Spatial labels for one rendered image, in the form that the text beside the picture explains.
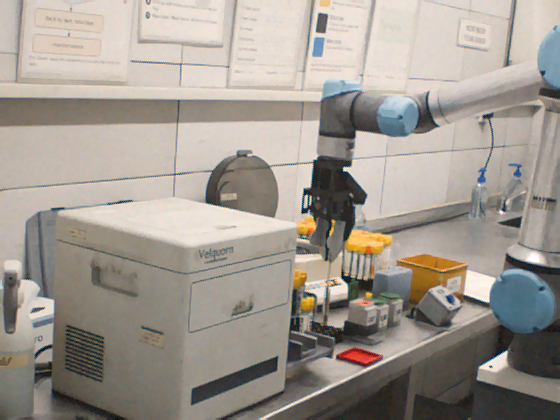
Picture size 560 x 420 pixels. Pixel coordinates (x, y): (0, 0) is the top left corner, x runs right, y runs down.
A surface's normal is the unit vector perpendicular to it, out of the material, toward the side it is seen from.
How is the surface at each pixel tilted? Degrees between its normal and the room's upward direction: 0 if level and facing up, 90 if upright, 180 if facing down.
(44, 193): 90
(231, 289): 90
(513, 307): 97
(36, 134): 90
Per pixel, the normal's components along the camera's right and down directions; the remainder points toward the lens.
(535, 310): -0.55, 0.26
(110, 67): 0.84, 0.26
